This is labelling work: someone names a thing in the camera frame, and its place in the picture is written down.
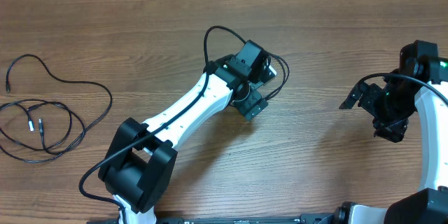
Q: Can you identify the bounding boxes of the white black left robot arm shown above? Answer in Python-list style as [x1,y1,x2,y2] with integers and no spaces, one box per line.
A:
[99,41,277,223]

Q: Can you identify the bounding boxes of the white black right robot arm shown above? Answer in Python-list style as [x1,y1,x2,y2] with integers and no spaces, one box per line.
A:
[330,40,447,224]

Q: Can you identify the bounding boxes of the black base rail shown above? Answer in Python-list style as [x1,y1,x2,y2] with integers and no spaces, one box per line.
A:
[87,213,337,224]

